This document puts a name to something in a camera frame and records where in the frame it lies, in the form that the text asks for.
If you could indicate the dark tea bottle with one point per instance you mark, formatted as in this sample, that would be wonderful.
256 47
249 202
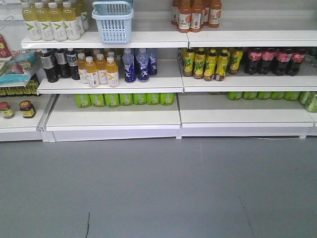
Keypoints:
49 66
71 55
61 58

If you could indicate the light blue plastic basket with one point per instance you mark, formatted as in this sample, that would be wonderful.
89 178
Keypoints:
114 20

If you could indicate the orange C100 juice bottle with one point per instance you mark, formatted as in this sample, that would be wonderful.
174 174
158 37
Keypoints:
215 13
184 17
196 16

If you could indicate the red snack bag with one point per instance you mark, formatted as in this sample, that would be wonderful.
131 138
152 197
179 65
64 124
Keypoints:
4 50

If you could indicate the orange yellow drink bottle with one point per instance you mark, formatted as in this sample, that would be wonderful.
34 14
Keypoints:
112 72
101 68
91 72
81 67

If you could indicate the pale green drink bottle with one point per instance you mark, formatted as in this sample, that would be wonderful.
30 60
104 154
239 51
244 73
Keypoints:
57 23
70 21
30 20
43 20

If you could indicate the blue sports drink bottle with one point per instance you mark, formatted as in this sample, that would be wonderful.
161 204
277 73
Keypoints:
153 66
129 69
143 62

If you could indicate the white shelf unit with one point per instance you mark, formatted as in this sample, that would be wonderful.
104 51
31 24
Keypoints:
200 109

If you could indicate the yellow iced tea bottle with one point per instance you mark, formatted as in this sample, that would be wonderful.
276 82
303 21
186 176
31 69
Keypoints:
210 64
221 65
189 58
199 63
236 57

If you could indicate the teal snack bag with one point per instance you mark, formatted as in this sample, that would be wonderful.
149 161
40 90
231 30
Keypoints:
19 69

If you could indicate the plastic cola bottle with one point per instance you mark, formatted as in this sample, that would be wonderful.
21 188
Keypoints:
254 56
283 57
268 55
297 58

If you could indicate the red lid sauce jar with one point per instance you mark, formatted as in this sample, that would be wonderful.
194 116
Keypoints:
6 110
27 109

